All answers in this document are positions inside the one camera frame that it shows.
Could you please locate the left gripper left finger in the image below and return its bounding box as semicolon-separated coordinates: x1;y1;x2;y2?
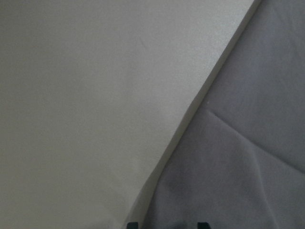
127;222;138;229

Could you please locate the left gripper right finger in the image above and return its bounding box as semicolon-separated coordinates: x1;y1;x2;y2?
197;222;209;229

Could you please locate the dark brown t-shirt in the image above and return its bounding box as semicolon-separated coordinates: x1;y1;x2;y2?
142;0;305;229

